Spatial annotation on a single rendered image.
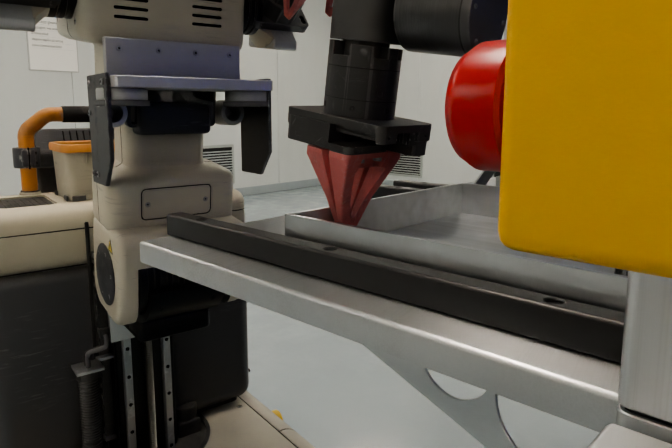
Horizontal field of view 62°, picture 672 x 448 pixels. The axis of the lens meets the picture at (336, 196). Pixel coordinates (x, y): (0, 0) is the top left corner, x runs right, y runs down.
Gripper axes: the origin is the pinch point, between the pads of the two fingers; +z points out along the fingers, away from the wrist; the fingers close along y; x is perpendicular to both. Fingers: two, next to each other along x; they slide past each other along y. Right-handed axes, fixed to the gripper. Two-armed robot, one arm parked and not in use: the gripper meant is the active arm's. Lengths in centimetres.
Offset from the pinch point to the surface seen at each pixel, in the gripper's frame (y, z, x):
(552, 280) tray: 19.6, -3.6, -5.9
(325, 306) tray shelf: 8.6, 1.0, -11.0
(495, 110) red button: 22.0, -13.0, -19.7
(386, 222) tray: -0.5, 1.1, 6.1
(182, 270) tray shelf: -7.1, 4.3, -11.1
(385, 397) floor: -68, 102, 110
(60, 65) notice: -497, 27, 166
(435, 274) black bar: 13.6, -2.1, -7.4
